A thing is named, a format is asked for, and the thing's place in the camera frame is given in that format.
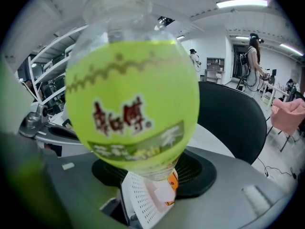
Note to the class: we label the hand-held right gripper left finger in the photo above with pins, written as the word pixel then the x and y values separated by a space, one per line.
pixel 81 182

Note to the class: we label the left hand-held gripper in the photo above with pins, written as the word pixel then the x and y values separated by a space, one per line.
pixel 35 120

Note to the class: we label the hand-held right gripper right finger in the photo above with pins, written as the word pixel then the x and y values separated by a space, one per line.
pixel 226 187

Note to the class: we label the orange tissue packet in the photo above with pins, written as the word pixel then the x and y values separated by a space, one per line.
pixel 172 180

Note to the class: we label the green drink bottle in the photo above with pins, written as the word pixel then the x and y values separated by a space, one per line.
pixel 131 92

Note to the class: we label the white perforated plastic basket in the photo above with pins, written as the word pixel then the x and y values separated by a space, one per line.
pixel 143 199

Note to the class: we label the black folding chair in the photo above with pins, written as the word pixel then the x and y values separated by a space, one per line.
pixel 233 118

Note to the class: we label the pink armchair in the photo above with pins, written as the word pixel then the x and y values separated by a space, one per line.
pixel 288 113

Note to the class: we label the white shelf with black cases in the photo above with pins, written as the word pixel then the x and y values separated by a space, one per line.
pixel 60 43

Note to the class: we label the grey cubby cabinet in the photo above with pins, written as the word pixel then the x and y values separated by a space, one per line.
pixel 214 65

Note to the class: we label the ceiling tube light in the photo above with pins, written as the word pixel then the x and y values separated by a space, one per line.
pixel 241 3

